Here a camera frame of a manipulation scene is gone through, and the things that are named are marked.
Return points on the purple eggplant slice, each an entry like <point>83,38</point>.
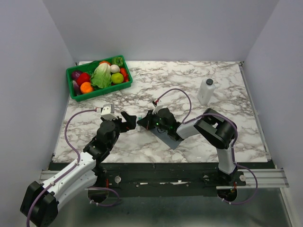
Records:
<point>76,88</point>

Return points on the green bell pepper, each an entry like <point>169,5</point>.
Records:
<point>119,61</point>

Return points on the purple onion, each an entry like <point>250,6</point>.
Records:
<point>75,74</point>

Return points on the white mushroom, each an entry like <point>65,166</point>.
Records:
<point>114,68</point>

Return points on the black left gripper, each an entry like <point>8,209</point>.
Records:
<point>130,123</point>

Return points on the white plastic bottle black cap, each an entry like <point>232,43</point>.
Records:
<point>206,91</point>

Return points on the grey envelope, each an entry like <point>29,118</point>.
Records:
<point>163,136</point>

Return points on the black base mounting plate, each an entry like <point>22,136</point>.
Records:
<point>163,179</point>

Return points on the green apple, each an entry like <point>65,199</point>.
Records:
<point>117,78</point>

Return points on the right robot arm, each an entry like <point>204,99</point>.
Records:
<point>219,131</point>

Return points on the orange carrot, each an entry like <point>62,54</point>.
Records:
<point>125,74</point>

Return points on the green lettuce leaf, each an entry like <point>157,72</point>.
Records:
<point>101,77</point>

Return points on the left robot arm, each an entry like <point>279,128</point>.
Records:
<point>42,201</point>

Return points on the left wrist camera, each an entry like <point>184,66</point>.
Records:
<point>108,112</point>

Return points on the green plastic vegetable bin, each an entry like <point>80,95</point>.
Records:
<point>89,68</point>

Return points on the green white glue stick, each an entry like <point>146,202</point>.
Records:
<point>139,128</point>

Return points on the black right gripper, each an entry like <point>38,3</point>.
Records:
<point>144,122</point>

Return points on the orange fruit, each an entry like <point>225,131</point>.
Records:
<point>86,87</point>

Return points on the aluminium frame rail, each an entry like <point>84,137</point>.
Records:
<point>268,179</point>

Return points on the red tomato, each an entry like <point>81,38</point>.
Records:
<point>84,77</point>

